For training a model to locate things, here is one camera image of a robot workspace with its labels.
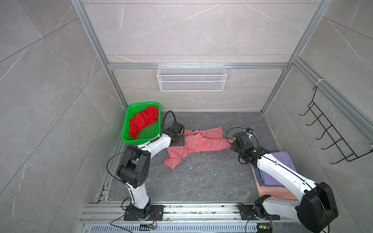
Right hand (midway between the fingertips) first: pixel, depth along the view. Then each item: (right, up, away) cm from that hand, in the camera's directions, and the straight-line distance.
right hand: (235, 141), depth 86 cm
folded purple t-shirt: (+30, -10, 0) cm, 32 cm away
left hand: (-36, +1, +9) cm, 37 cm away
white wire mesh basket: (-27, +43, +15) cm, 53 cm away
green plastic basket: (-58, +4, +20) cm, 62 cm away
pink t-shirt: (-23, 0, +7) cm, 24 cm away
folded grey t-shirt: (+12, -21, -7) cm, 25 cm away
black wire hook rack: (+38, -2, -27) cm, 47 cm away
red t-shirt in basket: (-60, +18, +27) cm, 68 cm away
